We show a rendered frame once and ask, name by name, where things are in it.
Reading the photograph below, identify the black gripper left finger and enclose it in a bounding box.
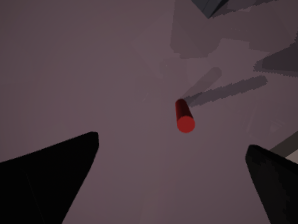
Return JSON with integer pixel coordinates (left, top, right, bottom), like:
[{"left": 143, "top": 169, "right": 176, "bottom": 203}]
[{"left": 0, "top": 132, "right": 100, "bottom": 224}]

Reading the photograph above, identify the dark red peg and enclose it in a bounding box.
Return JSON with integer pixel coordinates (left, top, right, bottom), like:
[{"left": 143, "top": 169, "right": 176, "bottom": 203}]
[{"left": 176, "top": 99, "right": 196, "bottom": 133}]

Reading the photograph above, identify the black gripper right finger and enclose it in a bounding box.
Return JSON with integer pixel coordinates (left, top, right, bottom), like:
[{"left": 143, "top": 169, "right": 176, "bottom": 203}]
[{"left": 245, "top": 144, "right": 298, "bottom": 224}]

